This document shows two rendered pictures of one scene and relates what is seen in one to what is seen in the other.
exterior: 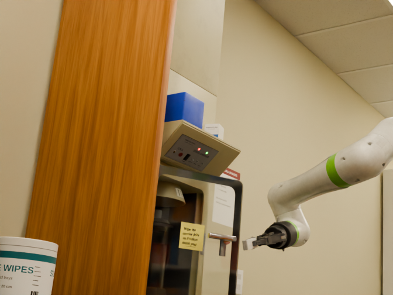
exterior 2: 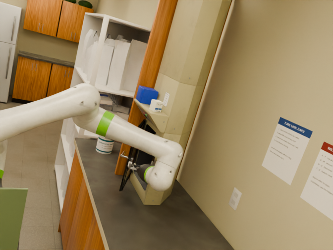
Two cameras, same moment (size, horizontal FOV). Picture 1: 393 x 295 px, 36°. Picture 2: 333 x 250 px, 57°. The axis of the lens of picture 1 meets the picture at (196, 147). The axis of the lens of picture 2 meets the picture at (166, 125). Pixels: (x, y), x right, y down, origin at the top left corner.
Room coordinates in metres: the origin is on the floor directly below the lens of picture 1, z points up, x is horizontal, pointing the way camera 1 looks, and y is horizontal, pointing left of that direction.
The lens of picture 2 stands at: (2.71, -1.57, 1.88)
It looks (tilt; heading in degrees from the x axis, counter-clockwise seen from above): 14 degrees down; 116
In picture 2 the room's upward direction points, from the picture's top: 16 degrees clockwise
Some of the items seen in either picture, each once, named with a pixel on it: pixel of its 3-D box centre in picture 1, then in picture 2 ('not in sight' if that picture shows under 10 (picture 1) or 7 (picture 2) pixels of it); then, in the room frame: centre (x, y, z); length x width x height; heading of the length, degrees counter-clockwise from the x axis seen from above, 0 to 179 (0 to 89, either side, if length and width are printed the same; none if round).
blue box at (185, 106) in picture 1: (181, 113); (146, 95); (1.74, 0.06, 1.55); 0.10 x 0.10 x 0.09; 53
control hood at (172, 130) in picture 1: (197, 152); (148, 114); (1.82, 0.00, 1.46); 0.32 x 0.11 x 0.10; 143
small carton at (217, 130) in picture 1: (213, 134); (156, 105); (1.89, -0.05, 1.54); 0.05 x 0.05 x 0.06; 69
